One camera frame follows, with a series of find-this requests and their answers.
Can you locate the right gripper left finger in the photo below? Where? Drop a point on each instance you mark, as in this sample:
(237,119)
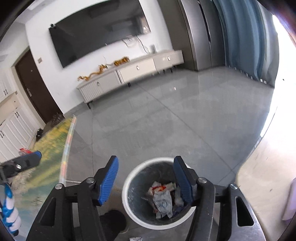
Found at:
(55,218)

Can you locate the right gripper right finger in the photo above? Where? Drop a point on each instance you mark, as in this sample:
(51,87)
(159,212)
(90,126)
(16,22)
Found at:
(237,220)

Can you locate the red chip bag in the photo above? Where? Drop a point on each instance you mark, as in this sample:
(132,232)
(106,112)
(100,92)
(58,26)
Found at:
(23,152)

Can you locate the trash inside bin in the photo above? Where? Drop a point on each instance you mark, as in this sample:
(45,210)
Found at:
(165,200)

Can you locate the white trash bin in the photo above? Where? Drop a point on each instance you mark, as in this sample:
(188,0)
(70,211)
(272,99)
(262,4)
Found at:
(136,185)

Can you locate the left gloved hand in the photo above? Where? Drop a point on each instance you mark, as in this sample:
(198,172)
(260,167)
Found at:
(9,213)

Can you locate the flower landscape floor mat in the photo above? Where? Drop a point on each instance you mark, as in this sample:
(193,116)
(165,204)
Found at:
(32,187)

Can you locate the black shoes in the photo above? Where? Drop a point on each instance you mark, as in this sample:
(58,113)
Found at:
(39,134)

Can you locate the pile of dark shoes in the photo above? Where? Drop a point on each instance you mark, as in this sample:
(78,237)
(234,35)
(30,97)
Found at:
(57,118)

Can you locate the dark brown door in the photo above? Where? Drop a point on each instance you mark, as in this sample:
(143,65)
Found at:
(35,88)

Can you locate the long golden dragon figurine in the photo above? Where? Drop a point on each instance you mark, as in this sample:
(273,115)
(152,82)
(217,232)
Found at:
(101,69)

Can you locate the golden tiger figurine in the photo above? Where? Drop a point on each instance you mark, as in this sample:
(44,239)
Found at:
(121,61)

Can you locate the white TV cabinet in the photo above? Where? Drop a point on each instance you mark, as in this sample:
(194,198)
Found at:
(127,73)

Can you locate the blue curtain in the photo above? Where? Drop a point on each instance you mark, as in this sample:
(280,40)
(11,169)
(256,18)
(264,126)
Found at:
(250,38)

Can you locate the grey refrigerator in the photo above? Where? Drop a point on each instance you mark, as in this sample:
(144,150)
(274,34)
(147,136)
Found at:
(195,29)

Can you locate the white wall cupboards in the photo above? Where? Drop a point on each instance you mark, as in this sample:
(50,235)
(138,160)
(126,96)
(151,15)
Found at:
(18,124)

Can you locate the wall mounted black television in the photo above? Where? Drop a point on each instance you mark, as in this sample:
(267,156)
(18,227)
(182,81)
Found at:
(97,26)

